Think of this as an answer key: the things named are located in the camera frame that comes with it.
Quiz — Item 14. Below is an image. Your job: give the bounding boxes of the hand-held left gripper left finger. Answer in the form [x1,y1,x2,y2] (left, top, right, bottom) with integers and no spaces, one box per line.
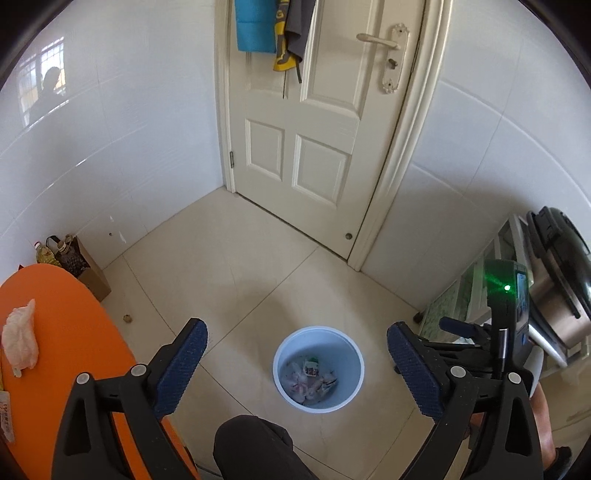
[51,318,208,480]

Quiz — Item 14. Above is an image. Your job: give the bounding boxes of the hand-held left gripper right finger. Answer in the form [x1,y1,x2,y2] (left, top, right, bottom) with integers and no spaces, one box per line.
[387,322,543,480]

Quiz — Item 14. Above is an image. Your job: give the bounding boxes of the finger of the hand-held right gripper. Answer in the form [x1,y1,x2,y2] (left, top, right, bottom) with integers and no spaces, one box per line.
[418,338,497,370]
[438,316,491,339]

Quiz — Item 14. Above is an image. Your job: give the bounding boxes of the white round waste bin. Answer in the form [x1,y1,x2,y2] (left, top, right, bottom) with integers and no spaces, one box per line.
[272,326,365,411]

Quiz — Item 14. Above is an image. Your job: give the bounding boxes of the black steel electric cooker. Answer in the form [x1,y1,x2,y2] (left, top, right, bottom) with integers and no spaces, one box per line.
[525,206,591,368]

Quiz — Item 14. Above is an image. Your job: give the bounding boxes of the person's dark trouser leg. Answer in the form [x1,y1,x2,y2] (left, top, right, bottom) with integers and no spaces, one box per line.
[213,414,320,480]

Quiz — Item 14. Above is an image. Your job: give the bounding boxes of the pile of crumpled wrappers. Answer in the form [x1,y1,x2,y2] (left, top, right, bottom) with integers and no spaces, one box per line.
[283,355,340,407]

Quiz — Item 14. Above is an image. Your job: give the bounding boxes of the orange round table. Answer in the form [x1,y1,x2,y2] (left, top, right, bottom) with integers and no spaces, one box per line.
[0,264,201,480]

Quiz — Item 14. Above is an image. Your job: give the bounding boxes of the brown cardboard box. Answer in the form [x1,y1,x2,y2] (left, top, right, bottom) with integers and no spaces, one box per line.
[69,236,112,303]

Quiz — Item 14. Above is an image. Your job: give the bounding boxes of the crumpled white tissue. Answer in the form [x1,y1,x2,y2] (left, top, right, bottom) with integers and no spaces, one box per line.
[1,299,40,378]

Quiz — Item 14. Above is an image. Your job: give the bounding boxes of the black white pouch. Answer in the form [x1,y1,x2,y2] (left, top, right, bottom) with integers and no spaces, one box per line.
[46,234,75,257]

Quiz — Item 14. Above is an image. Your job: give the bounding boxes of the yellow cooking oil bottle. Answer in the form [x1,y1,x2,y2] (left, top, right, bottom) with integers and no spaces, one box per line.
[34,240,61,267]

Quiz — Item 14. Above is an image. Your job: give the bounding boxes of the beige printed packet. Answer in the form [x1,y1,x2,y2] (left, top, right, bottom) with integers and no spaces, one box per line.
[0,390,17,446]

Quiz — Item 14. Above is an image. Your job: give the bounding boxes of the white panel door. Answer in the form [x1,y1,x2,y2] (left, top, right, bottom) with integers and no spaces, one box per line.
[229,0,428,259]

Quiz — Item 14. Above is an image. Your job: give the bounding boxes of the grey yellow hanging cloth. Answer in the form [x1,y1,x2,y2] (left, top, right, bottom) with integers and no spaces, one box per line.
[272,0,317,85]

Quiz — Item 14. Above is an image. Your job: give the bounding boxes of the blue hanging towel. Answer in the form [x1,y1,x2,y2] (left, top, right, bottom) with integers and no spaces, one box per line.
[234,0,279,54]

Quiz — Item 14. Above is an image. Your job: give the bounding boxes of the white door frame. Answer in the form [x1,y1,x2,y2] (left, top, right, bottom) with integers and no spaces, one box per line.
[215,0,455,273]

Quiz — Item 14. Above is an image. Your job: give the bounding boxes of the cream lever door handle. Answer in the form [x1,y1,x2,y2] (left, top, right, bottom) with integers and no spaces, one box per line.
[356,24,411,95]

